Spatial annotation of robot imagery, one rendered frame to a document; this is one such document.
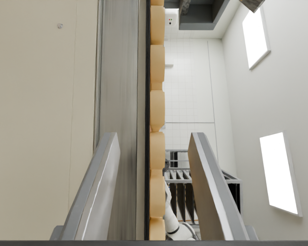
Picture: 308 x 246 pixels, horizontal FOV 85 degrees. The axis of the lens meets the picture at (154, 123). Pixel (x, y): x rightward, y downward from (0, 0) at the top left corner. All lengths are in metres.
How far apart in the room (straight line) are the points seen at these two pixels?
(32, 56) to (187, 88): 4.81
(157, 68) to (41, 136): 0.16
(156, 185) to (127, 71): 0.15
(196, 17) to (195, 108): 4.05
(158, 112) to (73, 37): 0.14
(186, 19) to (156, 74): 0.65
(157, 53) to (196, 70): 5.12
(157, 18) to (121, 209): 0.24
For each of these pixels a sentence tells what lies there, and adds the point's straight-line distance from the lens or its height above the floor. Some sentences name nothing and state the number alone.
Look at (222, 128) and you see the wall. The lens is 4.88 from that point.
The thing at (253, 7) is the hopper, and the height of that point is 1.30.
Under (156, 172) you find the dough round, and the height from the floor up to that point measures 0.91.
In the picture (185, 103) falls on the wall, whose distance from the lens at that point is 4.80.
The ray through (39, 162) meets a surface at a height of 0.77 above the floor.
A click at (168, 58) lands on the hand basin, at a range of 5.26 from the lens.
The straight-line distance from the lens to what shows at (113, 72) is 0.23.
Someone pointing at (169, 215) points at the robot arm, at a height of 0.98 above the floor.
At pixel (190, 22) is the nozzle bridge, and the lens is 0.85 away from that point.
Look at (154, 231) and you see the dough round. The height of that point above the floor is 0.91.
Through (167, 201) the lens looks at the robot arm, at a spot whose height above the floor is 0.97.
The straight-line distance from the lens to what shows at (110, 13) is 0.28.
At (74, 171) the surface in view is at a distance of 0.23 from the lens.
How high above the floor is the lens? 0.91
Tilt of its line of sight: level
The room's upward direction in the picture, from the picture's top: 90 degrees clockwise
